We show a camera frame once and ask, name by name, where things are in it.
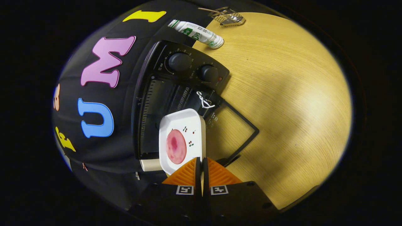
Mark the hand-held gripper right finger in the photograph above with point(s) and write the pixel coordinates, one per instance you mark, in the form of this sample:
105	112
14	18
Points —
232	204

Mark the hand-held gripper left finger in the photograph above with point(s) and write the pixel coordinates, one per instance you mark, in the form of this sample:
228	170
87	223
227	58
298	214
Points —
176	204

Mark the white square plate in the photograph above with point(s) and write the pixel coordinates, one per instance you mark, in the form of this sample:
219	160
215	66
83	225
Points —
194	150

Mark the pink round food slice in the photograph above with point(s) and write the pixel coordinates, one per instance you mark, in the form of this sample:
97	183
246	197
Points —
176	146

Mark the black toaster oven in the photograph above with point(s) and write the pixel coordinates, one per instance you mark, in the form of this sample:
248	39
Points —
188	77

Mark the white box appliance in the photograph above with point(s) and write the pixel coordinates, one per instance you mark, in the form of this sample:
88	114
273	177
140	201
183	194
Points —
150	164

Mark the white green drink bottle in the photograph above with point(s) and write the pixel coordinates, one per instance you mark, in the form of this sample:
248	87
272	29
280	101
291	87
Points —
198	33

